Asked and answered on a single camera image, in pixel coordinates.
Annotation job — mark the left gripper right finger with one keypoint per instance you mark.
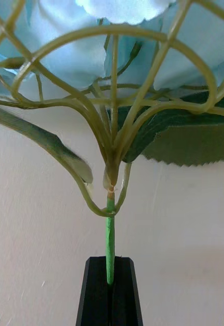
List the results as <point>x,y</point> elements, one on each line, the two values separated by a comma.
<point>126,293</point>

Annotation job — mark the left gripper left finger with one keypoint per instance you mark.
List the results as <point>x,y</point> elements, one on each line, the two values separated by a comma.
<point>96,293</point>

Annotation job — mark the pale blue flower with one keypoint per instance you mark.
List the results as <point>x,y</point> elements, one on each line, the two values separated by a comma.
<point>110,242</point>

